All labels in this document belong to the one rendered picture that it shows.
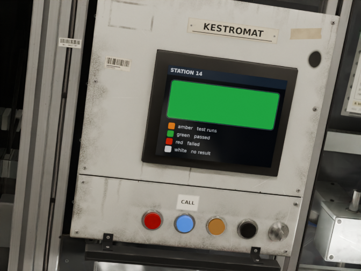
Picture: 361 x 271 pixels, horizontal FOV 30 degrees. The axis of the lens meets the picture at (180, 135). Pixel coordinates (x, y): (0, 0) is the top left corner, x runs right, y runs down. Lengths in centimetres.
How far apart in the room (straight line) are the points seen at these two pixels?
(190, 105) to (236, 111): 8
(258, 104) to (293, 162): 14
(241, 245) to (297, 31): 41
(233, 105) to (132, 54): 19
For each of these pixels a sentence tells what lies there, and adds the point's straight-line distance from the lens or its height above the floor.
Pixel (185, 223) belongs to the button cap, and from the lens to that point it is 124.
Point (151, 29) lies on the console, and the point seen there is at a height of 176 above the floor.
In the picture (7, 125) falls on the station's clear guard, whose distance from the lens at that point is 122.
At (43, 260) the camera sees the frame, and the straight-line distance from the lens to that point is 129.
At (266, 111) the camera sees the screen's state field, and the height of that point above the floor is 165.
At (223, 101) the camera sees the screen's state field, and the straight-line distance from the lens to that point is 117.
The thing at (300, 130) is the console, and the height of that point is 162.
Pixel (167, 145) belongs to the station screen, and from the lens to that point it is 118.
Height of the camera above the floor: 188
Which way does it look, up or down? 14 degrees down
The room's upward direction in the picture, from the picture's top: 9 degrees clockwise
